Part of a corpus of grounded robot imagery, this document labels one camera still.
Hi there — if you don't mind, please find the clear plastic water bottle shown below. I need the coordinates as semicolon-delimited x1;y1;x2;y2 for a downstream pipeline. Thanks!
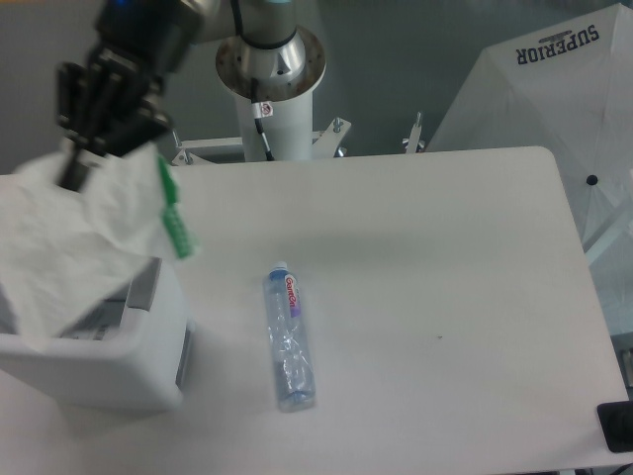
263;261;316;413

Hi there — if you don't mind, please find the white plastic trash can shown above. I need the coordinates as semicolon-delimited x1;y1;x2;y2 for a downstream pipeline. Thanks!
1;258;194;412

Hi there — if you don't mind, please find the black device at edge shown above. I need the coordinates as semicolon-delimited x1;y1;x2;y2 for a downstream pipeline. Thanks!
596;401;633;453

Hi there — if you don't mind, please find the white Superior umbrella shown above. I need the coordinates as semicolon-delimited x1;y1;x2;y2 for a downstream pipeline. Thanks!
429;4;632;335

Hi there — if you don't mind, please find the white metal mounting bracket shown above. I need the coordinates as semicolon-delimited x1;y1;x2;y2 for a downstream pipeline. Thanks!
171;117;352;166

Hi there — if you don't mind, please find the paper sheet in bin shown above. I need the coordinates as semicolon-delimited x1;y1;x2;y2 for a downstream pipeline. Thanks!
60;302;125;341

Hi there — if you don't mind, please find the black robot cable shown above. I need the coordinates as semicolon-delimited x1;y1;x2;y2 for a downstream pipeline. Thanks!
249;77;276;162

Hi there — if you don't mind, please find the white plastic bag green tag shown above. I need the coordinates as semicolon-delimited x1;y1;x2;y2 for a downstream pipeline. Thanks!
1;142;198;350

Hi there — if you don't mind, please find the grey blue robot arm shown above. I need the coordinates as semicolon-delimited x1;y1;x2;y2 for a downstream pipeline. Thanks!
55;1;325;192

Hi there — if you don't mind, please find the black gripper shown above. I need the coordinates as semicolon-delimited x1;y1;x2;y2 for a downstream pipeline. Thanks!
57;1;198;191

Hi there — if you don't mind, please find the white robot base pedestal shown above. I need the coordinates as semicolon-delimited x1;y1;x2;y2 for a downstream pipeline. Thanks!
233;93;313;162

